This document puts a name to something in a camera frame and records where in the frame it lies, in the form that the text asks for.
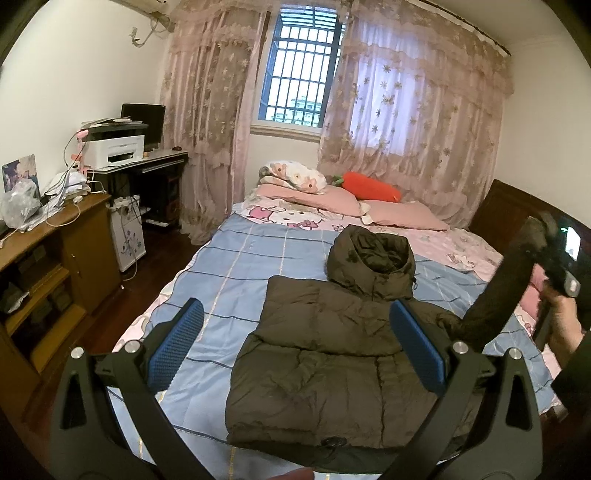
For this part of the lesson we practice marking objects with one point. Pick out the person's right hand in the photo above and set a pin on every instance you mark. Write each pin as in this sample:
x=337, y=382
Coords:
x=565, y=323

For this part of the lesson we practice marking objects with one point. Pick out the pink pillow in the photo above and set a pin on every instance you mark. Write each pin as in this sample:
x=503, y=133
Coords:
x=314, y=198
x=401, y=214

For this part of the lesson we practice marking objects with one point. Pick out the pink floral lace curtain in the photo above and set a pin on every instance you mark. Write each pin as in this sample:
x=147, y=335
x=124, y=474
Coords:
x=415, y=115
x=207, y=115

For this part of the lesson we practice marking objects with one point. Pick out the orange carrot plush toy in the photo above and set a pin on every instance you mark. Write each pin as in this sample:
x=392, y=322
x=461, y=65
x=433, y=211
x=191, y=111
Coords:
x=369, y=187

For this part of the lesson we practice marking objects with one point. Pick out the pink desk lamp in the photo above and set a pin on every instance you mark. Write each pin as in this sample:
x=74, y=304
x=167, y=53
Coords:
x=79, y=152

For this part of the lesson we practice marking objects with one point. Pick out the pink cartoon print sheet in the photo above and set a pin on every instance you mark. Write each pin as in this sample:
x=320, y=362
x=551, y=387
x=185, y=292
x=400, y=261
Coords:
x=286, y=214

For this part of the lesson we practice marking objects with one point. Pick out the folded pink quilt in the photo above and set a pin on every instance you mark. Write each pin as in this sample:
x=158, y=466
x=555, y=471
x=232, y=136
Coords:
x=531, y=304

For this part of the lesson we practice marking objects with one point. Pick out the floral print pillow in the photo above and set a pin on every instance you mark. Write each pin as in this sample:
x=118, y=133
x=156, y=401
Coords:
x=295, y=177

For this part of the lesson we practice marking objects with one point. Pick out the clear plastic bag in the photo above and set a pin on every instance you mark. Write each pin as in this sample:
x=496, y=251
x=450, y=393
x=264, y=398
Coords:
x=21, y=203

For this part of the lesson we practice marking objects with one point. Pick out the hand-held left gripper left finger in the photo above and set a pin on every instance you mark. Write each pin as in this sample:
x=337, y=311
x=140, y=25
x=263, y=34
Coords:
x=178, y=344

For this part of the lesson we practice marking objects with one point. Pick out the person's right forearm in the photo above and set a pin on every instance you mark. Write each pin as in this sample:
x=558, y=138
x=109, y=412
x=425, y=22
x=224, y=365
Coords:
x=575, y=378

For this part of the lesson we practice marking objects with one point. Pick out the blue checked bedsheet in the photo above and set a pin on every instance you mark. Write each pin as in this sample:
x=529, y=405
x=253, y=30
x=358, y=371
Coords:
x=258, y=249

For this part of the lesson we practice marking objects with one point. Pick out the barred window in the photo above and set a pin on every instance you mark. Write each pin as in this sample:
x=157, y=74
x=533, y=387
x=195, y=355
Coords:
x=300, y=69

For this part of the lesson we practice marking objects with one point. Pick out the framed picture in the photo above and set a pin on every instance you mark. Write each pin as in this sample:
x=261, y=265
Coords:
x=21, y=170

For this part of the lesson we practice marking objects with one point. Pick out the white printer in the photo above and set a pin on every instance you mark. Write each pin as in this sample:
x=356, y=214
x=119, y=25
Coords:
x=117, y=150

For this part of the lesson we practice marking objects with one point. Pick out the pile of white papers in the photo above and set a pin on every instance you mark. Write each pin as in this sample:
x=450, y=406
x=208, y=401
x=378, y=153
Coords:
x=69, y=187

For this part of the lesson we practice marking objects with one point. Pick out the black computer desk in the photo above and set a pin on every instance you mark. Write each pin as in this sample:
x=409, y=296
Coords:
x=159, y=159

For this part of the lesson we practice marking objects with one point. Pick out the black computer monitor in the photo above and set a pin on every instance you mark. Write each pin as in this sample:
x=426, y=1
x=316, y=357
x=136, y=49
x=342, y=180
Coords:
x=145, y=122

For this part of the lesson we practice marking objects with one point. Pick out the small white floral cabinet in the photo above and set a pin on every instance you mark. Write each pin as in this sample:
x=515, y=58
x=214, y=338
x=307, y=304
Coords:
x=129, y=240

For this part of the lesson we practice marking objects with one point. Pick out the wooden cabinet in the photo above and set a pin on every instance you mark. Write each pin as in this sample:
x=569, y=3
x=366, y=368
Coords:
x=87, y=249

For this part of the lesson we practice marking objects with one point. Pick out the wooden bed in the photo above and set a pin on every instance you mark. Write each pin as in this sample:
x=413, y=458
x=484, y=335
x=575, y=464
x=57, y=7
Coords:
x=496, y=212

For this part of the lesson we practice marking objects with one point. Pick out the dark olive hooded puffer jacket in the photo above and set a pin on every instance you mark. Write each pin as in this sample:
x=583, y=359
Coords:
x=323, y=369

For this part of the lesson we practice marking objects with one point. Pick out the white power strip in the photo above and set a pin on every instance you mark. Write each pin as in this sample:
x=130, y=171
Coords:
x=124, y=201

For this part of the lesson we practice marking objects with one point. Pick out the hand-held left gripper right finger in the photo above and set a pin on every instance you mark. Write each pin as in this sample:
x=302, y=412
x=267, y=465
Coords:
x=418, y=344

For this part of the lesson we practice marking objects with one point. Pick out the white air conditioner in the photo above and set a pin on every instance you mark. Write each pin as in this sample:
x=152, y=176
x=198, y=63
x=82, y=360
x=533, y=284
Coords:
x=147, y=4

